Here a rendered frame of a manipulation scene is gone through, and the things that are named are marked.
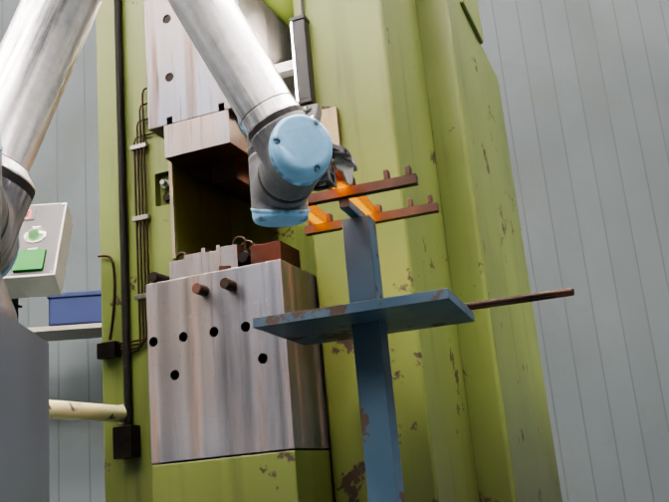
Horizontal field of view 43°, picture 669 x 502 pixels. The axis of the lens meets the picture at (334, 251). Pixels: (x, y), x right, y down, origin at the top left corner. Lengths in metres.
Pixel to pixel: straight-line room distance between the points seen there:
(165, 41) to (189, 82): 0.16
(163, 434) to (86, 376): 4.00
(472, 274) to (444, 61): 0.69
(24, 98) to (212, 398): 0.99
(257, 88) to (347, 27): 1.21
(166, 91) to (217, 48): 1.18
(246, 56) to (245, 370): 0.98
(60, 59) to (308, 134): 0.41
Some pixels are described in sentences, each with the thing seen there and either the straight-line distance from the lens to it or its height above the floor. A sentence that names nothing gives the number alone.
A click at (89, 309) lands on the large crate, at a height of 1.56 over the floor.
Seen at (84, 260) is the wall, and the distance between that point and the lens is 6.30.
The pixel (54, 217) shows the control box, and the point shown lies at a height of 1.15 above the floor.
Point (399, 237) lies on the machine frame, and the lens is 2.17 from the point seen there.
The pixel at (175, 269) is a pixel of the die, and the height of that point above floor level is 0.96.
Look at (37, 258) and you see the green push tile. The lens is 2.33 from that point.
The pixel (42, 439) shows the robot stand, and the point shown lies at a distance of 1.15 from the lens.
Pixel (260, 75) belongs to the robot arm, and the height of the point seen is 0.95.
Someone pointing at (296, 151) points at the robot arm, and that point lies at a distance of 1.19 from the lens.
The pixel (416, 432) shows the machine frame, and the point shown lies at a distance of 2.10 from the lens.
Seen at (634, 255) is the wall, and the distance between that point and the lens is 6.76.
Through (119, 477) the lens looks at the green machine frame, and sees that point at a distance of 2.46.
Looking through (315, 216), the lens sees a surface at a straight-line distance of 1.94.
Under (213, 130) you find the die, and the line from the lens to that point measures 2.32.
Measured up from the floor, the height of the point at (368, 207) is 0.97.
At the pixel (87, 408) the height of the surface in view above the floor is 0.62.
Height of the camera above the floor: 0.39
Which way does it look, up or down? 15 degrees up
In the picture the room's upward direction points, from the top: 5 degrees counter-clockwise
